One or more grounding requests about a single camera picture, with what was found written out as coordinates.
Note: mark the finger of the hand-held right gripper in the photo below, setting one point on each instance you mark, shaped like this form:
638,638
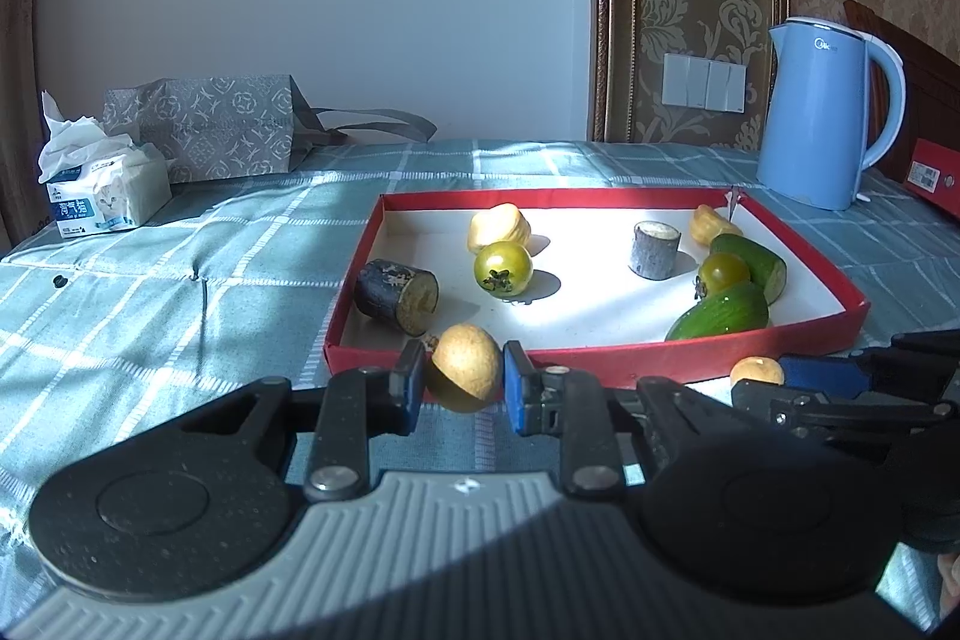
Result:
817,376
922,359

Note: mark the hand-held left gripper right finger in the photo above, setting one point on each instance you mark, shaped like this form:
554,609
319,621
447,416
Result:
517,385

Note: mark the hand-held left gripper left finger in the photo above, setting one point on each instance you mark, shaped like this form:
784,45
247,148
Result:
411,385

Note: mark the round tan fruit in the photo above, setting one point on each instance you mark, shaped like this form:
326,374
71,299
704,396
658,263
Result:
757,371
465,366

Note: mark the sugarcane piece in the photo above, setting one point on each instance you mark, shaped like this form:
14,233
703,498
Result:
390,291
652,254

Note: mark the red cardboard tray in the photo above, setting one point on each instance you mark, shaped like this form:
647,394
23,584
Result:
585,310

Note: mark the long green cucumber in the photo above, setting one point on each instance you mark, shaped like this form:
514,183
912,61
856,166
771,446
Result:
720,314

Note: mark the green tomato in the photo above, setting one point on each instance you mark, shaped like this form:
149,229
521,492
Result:
502,267
724,271

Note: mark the short cut cucumber piece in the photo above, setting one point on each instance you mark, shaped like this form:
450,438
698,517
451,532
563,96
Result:
761,261

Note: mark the lumpy yellow fruit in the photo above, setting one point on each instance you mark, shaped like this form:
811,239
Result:
711,224
499,227

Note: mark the red gift box with label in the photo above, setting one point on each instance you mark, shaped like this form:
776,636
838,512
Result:
934,171

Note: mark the blue electric kettle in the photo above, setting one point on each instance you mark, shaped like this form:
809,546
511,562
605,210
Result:
810,115

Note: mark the dark wooden chair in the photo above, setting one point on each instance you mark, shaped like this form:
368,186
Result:
930,85

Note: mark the grey patterned gift bag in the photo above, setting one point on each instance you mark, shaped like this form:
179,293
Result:
217,126

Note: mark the white tissue pack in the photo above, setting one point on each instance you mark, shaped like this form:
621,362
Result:
112,190

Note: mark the brown patterned curtain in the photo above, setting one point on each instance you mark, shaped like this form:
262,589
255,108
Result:
19,48

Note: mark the white wall switch panel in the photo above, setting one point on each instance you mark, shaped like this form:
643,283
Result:
703,81

